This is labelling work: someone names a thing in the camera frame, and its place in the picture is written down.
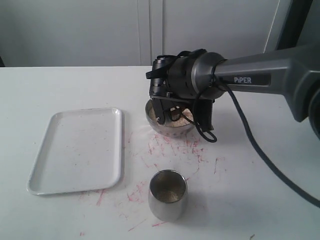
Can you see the white cabinet doors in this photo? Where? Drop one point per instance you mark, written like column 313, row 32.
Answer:
column 56, row 33

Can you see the steel cup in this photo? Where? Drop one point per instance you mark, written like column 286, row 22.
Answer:
column 168, row 195

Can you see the white rectangular plastic tray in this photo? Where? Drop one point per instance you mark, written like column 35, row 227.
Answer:
column 82, row 150

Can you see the brown wooden spoon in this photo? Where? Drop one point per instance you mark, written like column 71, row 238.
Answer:
column 175, row 114

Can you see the dark vertical post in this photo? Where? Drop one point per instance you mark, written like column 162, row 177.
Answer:
column 293, row 25

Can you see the steel bowl of rice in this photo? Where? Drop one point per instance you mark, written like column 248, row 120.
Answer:
column 170, row 129

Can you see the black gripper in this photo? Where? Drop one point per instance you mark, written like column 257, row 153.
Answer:
column 202, row 109

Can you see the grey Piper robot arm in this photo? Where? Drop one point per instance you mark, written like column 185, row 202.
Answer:
column 195, row 79

